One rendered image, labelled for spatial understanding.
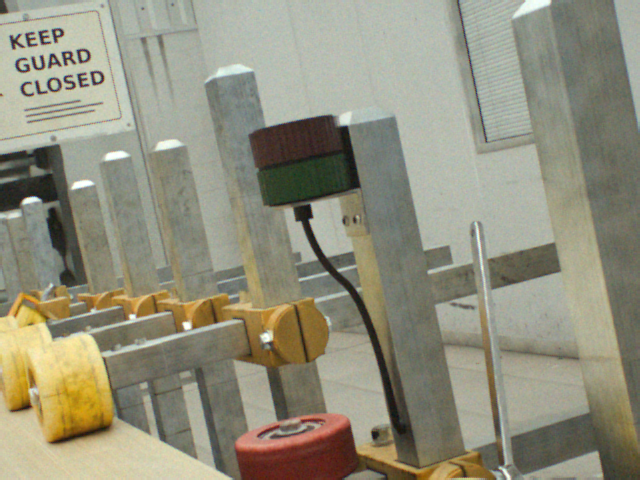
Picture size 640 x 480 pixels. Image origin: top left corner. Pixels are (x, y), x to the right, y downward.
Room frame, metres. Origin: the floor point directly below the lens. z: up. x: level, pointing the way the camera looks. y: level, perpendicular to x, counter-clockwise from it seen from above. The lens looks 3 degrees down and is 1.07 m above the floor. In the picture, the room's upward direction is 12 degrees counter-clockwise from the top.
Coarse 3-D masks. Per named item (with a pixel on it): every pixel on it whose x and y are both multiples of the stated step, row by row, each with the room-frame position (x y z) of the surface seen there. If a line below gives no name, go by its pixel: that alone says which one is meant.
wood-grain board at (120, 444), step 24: (0, 408) 1.27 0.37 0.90; (24, 408) 1.23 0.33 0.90; (0, 432) 1.11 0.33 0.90; (24, 432) 1.08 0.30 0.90; (96, 432) 1.00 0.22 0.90; (120, 432) 0.98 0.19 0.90; (144, 432) 0.96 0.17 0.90; (0, 456) 0.99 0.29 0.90; (24, 456) 0.96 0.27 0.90; (48, 456) 0.94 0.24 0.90; (72, 456) 0.92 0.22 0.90; (96, 456) 0.90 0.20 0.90; (120, 456) 0.88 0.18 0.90; (144, 456) 0.86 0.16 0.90; (168, 456) 0.84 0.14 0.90
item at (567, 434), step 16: (544, 416) 0.90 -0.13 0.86; (560, 416) 0.89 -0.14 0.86; (576, 416) 0.88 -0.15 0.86; (512, 432) 0.87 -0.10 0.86; (528, 432) 0.86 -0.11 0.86; (544, 432) 0.87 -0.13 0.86; (560, 432) 0.87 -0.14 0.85; (576, 432) 0.88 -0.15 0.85; (592, 432) 0.88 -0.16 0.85; (480, 448) 0.85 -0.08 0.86; (496, 448) 0.85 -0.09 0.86; (512, 448) 0.86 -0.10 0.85; (528, 448) 0.86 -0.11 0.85; (544, 448) 0.87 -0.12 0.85; (560, 448) 0.87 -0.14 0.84; (576, 448) 0.88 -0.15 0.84; (592, 448) 0.88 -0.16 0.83; (496, 464) 0.85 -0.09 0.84; (528, 464) 0.86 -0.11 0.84; (544, 464) 0.87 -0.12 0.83
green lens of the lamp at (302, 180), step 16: (320, 160) 0.76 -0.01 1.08; (336, 160) 0.77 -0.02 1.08; (272, 176) 0.77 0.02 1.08; (288, 176) 0.76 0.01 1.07; (304, 176) 0.76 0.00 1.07; (320, 176) 0.76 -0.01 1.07; (336, 176) 0.77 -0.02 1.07; (272, 192) 0.77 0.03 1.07; (288, 192) 0.76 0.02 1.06; (304, 192) 0.76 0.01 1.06; (320, 192) 0.76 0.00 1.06
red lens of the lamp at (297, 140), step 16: (272, 128) 0.76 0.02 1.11; (288, 128) 0.76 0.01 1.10; (304, 128) 0.76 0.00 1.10; (320, 128) 0.77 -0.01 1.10; (336, 128) 0.78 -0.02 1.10; (256, 144) 0.78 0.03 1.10; (272, 144) 0.77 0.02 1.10; (288, 144) 0.76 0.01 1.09; (304, 144) 0.76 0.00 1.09; (320, 144) 0.77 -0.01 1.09; (336, 144) 0.77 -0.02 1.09; (256, 160) 0.78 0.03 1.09; (272, 160) 0.77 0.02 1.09; (288, 160) 0.76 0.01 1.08
